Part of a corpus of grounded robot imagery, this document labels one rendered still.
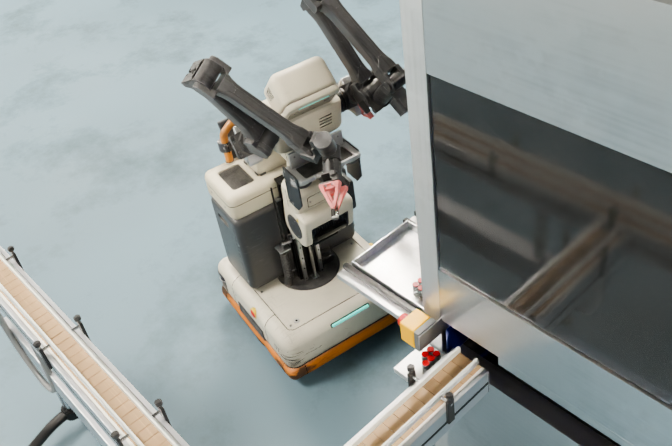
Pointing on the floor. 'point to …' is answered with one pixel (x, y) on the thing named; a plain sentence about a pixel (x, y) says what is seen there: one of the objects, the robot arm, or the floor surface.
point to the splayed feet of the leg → (53, 426)
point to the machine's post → (420, 132)
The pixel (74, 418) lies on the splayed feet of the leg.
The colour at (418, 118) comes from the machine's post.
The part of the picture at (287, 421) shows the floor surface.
